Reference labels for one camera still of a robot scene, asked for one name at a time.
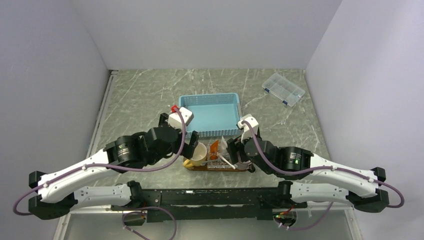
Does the orange capped toothpaste tube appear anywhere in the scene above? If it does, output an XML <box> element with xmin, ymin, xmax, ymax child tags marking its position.
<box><xmin>209</xmin><ymin>140</ymin><xmax>219</xmax><ymax>161</ymax></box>

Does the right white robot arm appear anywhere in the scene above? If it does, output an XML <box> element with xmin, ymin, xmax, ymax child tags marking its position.
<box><xmin>223</xmin><ymin>137</ymin><xmax>390</xmax><ymax>213</ymax></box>

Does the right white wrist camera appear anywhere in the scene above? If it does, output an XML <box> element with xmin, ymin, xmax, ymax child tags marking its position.
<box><xmin>236</xmin><ymin>113</ymin><xmax>259</xmax><ymax>142</ymax></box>

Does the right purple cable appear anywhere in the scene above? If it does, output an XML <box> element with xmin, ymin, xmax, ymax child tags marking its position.
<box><xmin>241</xmin><ymin>119</ymin><xmax>406</xmax><ymax>210</ymax></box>

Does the light blue plastic basket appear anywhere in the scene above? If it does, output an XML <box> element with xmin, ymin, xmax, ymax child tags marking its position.
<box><xmin>178</xmin><ymin>92</ymin><xmax>242</xmax><ymax>139</ymax></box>

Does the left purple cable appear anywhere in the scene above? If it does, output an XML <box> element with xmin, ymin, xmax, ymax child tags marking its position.
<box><xmin>12</xmin><ymin>108</ymin><xmax>187</xmax><ymax>217</ymax></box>

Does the brown wooden oval tray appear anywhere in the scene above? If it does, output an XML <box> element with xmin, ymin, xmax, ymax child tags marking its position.
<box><xmin>186</xmin><ymin>161</ymin><xmax>246</xmax><ymax>172</ymax></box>

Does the purple cable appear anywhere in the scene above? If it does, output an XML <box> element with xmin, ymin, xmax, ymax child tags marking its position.
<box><xmin>241</xmin><ymin>119</ymin><xmax>406</xmax><ymax>210</ymax></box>
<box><xmin>12</xmin><ymin>108</ymin><xmax>187</xmax><ymax>217</ymax></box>

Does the purple ceramic mug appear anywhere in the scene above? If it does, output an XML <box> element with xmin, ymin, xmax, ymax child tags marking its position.
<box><xmin>235</xmin><ymin>160</ymin><xmax>256</xmax><ymax>173</ymax></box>

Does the grey toothbrush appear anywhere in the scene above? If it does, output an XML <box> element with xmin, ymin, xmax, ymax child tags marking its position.
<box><xmin>205</xmin><ymin>156</ymin><xmax>228</xmax><ymax>164</ymax></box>

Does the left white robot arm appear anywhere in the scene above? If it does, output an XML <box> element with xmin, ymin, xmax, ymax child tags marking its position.
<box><xmin>28</xmin><ymin>107</ymin><xmax>199</xmax><ymax>220</ymax></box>

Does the clear plastic compartment box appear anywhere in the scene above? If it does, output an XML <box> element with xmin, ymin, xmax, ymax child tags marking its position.
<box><xmin>262</xmin><ymin>73</ymin><xmax>306</xmax><ymax>107</ymax></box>

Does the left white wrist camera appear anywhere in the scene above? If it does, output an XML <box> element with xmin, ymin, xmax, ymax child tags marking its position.
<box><xmin>167</xmin><ymin>105</ymin><xmax>194</xmax><ymax>129</ymax></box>

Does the clear acrylic toothbrush holder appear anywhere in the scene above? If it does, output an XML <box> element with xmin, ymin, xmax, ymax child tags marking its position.
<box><xmin>206</xmin><ymin>144</ymin><xmax>235</xmax><ymax>170</ymax></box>

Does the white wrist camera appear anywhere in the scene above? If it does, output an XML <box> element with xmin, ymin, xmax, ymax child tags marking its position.
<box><xmin>236</xmin><ymin>113</ymin><xmax>259</xmax><ymax>142</ymax></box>
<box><xmin>167</xmin><ymin>105</ymin><xmax>194</xmax><ymax>129</ymax></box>

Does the yellow ceramic mug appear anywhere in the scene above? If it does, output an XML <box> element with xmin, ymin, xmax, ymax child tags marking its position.
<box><xmin>183</xmin><ymin>142</ymin><xmax>208</xmax><ymax>169</ymax></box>

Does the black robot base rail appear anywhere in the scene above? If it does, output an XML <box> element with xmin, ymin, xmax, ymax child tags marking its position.
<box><xmin>110</xmin><ymin>187</ymin><xmax>309</xmax><ymax>223</ymax></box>

